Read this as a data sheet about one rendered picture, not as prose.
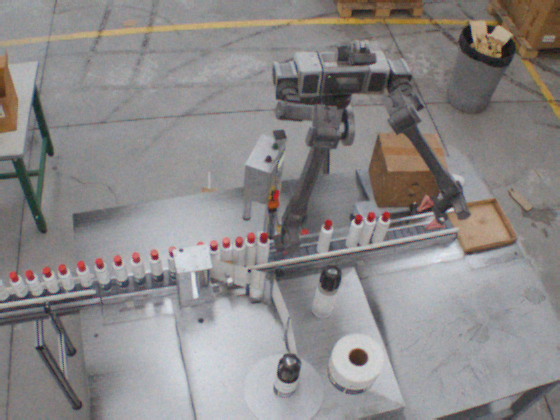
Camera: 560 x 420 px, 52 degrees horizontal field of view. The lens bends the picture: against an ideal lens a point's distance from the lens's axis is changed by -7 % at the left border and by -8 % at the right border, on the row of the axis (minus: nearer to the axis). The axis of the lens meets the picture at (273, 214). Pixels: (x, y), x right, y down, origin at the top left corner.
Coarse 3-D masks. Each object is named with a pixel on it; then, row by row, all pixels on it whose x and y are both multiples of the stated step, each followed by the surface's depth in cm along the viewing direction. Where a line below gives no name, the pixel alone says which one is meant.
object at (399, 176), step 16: (384, 144) 280; (400, 144) 280; (432, 144) 282; (384, 160) 275; (400, 160) 274; (416, 160) 275; (384, 176) 275; (400, 176) 274; (416, 176) 274; (432, 176) 275; (384, 192) 282; (400, 192) 283; (416, 192) 284; (432, 192) 285
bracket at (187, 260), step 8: (184, 248) 234; (192, 248) 235; (200, 248) 235; (176, 256) 232; (184, 256) 232; (192, 256) 233; (200, 256) 233; (208, 256) 233; (176, 264) 230; (184, 264) 230; (192, 264) 230; (200, 264) 231; (208, 264) 231; (184, 272) 228
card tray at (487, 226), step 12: (468, 204) 297; (480, 204) 299; (492, 204) 300; (456, 216) 293; (480, 216) 295; (492, 216) 295; (504, 216) 293; (468, 228) 290; (480, 228) 290; (492, 228) 291; (504, 228) 291; (468, 240) 285; (480, 240) 286; (492, 240) 286; (504, 240) 283
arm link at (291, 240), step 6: (282, 216) 234; (282, 222) 234; (288, 228) 233; (294, 228) 233; (288, 234) 233; (294, 234) 232; (288, 240) 232; (294, 240) 230; (288, 246) 231; (294, 246) 232; (288, 252) 234; (294, 252) 235
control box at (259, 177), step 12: (264, 144) 225; (252, 156) 221; (264, 156) 221; (276, 156) 222; (252, 168) 219; (264, 168) 218; (276, 168) 224; (252, 180) 224; (264, 180) 221; (252, 192) 229; (264, 192) 226
